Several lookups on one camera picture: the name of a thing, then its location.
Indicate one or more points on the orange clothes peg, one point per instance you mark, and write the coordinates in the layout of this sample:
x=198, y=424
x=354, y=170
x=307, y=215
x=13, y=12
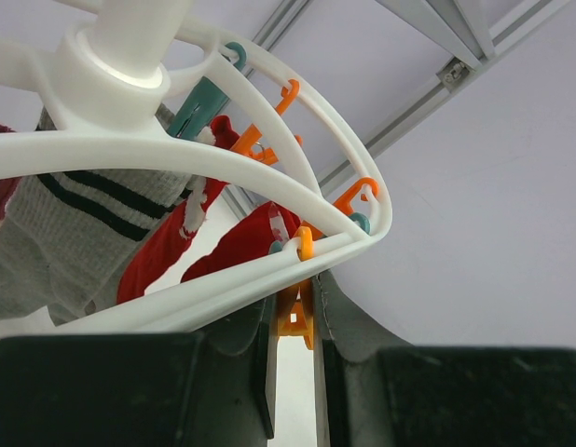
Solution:
x=295, y=316

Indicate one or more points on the red sock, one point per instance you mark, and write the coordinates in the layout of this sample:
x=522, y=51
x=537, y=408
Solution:
x=199, y=242

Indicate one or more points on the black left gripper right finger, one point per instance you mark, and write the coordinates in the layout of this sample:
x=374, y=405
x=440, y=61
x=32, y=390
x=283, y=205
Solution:
x=350, y=404

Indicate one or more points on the aluminium frame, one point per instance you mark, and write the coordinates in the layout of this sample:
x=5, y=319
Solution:
x=386, y=65

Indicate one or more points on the white round clip hanger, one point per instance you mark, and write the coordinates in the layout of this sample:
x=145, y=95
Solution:
x=101, y=89

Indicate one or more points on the grey striped sock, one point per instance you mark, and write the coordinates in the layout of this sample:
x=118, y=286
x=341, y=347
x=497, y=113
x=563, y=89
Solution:
x=67, y=237

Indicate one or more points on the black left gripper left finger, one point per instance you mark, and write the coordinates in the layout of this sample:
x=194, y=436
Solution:
x=235, y=383

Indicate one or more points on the teal clothes peg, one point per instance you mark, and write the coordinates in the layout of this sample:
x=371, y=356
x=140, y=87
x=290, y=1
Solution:
x=198, y=110

